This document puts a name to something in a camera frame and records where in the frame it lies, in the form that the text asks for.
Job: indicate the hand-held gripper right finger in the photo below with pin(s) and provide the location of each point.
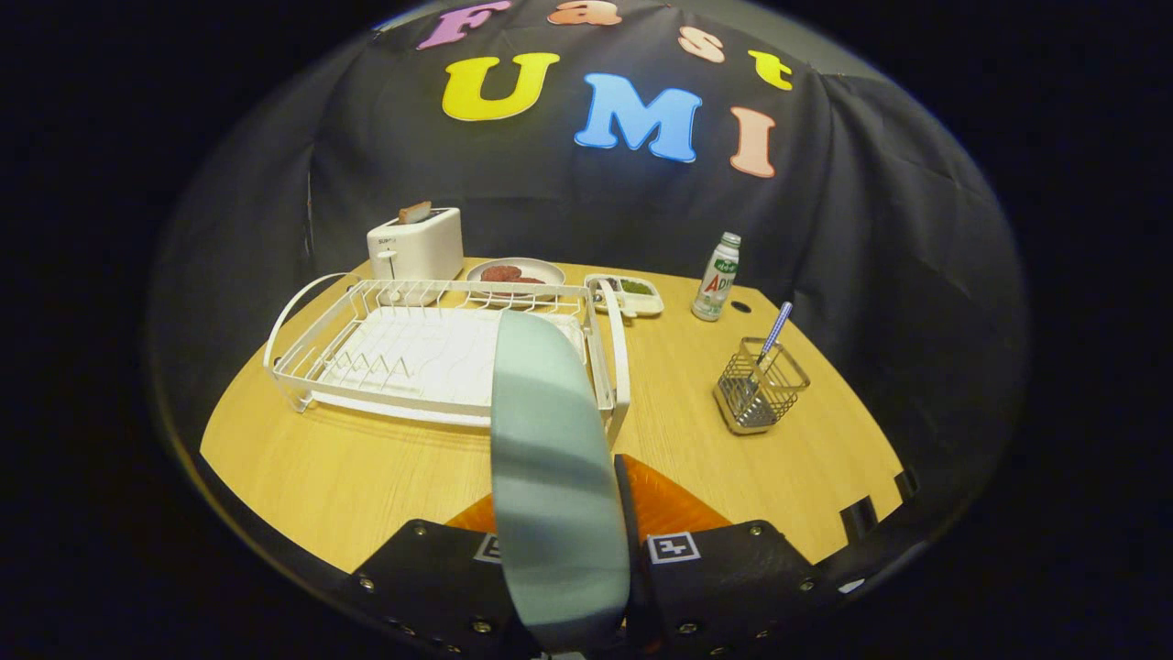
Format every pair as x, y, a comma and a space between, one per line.
625, 513

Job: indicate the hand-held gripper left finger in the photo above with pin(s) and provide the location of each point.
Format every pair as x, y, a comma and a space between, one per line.
431, 577

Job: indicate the light green plate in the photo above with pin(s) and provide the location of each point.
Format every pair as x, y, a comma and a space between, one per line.
550, 477

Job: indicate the metal mesh basket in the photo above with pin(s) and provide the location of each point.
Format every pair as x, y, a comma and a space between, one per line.
761, 414

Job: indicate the white plate with meat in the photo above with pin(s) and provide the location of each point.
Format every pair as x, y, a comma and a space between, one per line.
552, 271

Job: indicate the white divided snack tray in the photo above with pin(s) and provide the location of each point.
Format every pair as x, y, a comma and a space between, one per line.
646, 305

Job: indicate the pile of green beans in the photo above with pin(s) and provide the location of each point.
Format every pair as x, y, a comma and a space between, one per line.
635, 287

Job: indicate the black table edge clip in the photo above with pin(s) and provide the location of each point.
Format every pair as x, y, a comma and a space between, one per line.
907, 484
860, 518

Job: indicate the white bottle with green cap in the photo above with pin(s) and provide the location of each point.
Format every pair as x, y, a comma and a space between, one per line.
715, 284

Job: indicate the red meat piece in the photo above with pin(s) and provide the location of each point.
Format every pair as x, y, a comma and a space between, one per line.
530, 280
500, 272

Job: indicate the white toaster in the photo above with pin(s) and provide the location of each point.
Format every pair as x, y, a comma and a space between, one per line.
422, 243

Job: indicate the brown toast slice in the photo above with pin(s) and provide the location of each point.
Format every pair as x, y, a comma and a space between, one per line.
415, 213

